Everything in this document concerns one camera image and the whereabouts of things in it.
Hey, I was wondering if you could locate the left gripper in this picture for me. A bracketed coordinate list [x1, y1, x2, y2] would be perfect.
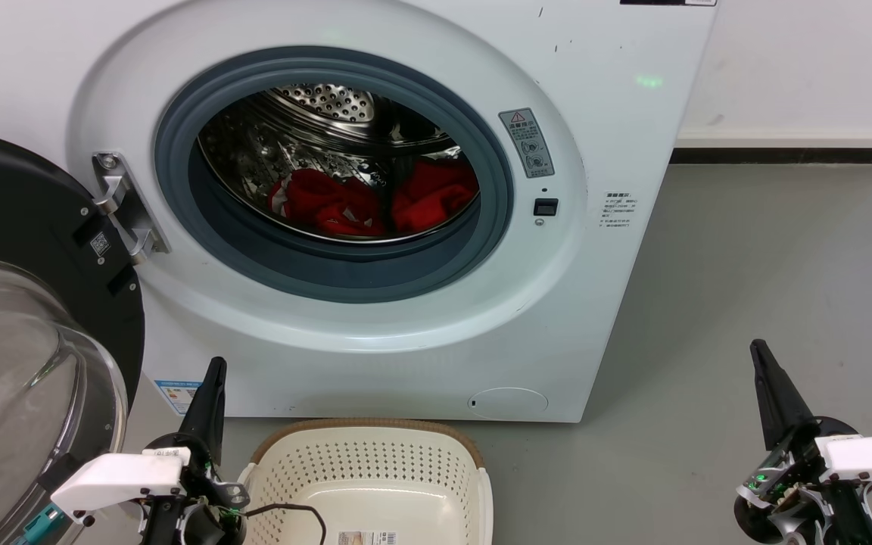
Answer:
[141, 357, 249, 545]

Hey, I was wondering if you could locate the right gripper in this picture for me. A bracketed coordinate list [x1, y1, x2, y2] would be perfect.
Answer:
[735, 340, 872, 545]

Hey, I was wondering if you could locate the red garment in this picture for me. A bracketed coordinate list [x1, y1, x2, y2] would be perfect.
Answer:
[267, 157, 480, 238]

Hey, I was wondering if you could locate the cream perforated laundry basket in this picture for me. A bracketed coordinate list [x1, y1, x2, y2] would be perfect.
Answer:
[238, 419, 494, 545]

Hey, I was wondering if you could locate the black washer door glass bowl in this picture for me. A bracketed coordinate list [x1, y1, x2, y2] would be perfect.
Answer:
[0, 129, 145, 545]

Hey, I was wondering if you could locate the stainless steel washing machine drum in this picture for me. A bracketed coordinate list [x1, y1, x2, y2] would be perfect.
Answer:
[198, 83, 481, 244]

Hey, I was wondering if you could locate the blue energy label sticker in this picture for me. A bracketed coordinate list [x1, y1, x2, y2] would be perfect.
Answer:
[154, 380, 202, 416]

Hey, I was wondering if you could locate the grey rubber door gasket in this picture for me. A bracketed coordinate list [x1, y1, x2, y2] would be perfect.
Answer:
[154, 45, 514, 304]

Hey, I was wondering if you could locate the silver metal door hinge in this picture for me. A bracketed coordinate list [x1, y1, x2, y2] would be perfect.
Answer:
[92, 151, 170, 266]

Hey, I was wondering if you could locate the dark skirting board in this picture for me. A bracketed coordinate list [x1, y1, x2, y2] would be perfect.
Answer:
[669, 129, 872, 165]

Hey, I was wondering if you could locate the small printed text label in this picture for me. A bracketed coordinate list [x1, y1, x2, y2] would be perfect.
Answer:
[601, 191, 637, 229]

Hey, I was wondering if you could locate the round filter cover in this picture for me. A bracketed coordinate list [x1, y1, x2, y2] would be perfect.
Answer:
[468, 388, 549, 419]

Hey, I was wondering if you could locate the white front-load washing machine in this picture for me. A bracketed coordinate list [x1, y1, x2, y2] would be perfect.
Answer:
[0, 0, 718, 423]

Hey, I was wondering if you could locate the grey warning sticker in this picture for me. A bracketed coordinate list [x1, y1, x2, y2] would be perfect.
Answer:
[498, 107, 556, 179]

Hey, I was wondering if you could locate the thin black cable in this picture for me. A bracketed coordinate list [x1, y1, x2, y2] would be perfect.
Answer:
[243, 503, 329, 545]

